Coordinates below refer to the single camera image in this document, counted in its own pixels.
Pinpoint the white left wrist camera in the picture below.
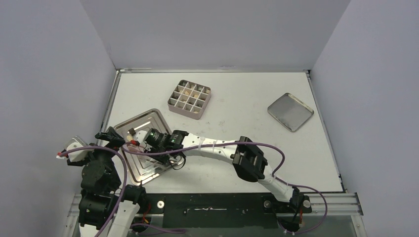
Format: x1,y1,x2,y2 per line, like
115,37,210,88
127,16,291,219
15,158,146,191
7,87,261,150
56,136,88,162

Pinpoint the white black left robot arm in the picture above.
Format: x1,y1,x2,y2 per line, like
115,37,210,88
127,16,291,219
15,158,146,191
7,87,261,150
79,127,151,237

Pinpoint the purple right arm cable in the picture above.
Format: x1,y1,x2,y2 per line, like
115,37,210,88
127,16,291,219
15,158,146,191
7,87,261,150
122,141,328,235

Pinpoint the large steel tray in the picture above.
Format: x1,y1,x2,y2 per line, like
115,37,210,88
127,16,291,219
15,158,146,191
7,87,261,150
114,109,184,185

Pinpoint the aluminium rail frame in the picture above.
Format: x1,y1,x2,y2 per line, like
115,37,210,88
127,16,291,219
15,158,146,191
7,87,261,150
62,193,367,237

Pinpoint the black mounting base plate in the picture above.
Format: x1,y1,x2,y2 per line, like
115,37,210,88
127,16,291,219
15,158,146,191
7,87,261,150
147,193,312,229

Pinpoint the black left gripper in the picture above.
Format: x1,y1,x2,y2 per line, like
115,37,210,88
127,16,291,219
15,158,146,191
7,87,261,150
69,126,125,187

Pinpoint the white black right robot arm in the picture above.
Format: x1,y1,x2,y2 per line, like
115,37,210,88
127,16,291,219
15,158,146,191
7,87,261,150
135,128,299,211

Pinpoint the small square metal lid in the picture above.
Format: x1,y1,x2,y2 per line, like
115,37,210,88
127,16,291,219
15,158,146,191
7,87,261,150
267,93,314,132

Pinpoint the pink grid chocolate box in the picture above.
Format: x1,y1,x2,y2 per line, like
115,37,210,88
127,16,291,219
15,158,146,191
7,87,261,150
168,80,211,120

